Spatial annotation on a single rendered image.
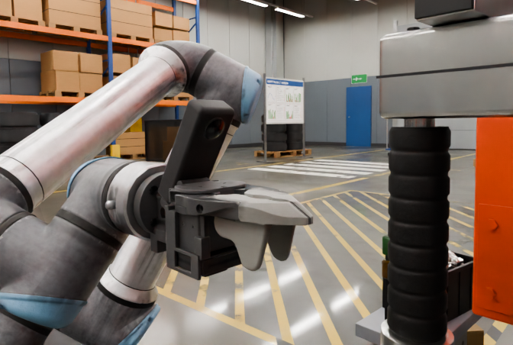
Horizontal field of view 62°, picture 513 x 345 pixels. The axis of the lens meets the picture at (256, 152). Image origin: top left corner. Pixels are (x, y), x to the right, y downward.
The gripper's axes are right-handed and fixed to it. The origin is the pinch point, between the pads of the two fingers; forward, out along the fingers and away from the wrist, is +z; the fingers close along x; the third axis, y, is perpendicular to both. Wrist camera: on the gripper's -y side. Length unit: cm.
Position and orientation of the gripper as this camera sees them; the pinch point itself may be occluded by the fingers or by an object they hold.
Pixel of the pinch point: (297, 209)
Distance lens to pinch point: 34.3
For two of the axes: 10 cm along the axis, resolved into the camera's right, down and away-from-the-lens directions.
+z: 7.0, 0.4, -7.1
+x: -7.2, 0.6, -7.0
